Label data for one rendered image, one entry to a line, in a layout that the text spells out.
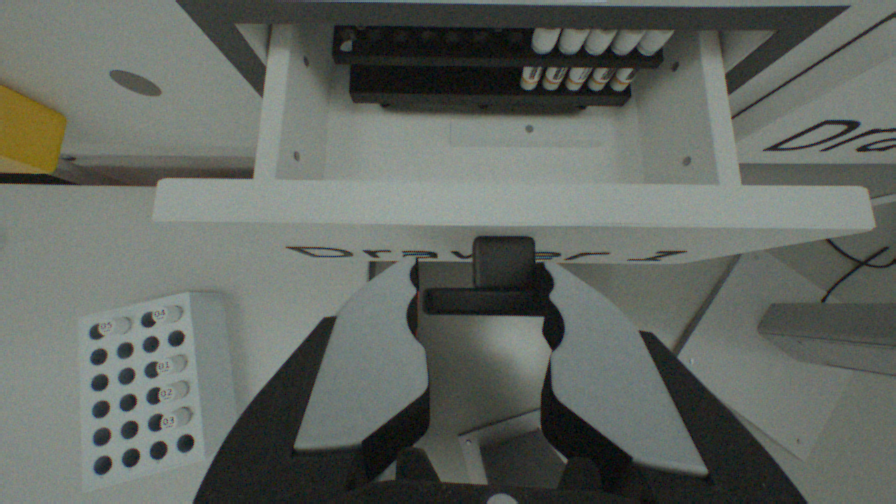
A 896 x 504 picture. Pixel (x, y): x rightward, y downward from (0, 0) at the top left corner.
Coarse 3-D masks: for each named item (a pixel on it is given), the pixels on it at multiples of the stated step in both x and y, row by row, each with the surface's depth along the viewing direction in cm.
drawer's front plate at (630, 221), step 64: (192, 192) 12; (256, 192) 12; (320, 192) 12; (384, 192) 12; (448, 192) 12; (512, 192) 12; (576, 192) 12; (640, 192) 12; (704, 192) 12; (768, 192) 12; (832, 192) 12; (384, 256) 21; (448, 256) 20; (640, 256) 19; (704, 256) 19
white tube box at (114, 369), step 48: (96, 336) 24; (144, 336) 24; (192, 336) 24; (96, 384) 24; (144, 384) 23; (192, 384) 23; (96, 432) 23; (144, 432) 23; (192, 432) 23; (96, 480) 22
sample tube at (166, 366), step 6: (162, 360) 22; (168, 360) 22; (174, 360) 23; (180, 360) 23; (186, 360) 24; (162, 366) 22; (168, 366) 22; (174, 366) 22; (180, 366) 23; (162, 372) 22; (168, 372) 22; (174, 372) 23
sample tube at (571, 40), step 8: (568, 32) 15; (576, 32) 15; (584, 32) 15; (560, 40) 16; (568, 40) 16; (576, 40) 16; (560, 48) 17; (568, 48) 16; (576, 48) 16; (552, 72) 18; (560, 72) 18; (544, 80) 19; (552, 80) 19; (560, 80) 19; (552, 88) 19
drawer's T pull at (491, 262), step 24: (480, 240) 14; (504, 240) 14; (528, 240) 14; (480, 264) 13; (504, 264) 13; (528, 264) 14; (432, 288) 13; (456, 288) 13; (480, 288) 13; (504, 288) 13; (528, 288) 13; (432, 312) 13; (456, 312) 13; (480, 312) 13; (504, 312) 13; (528, 312) 13
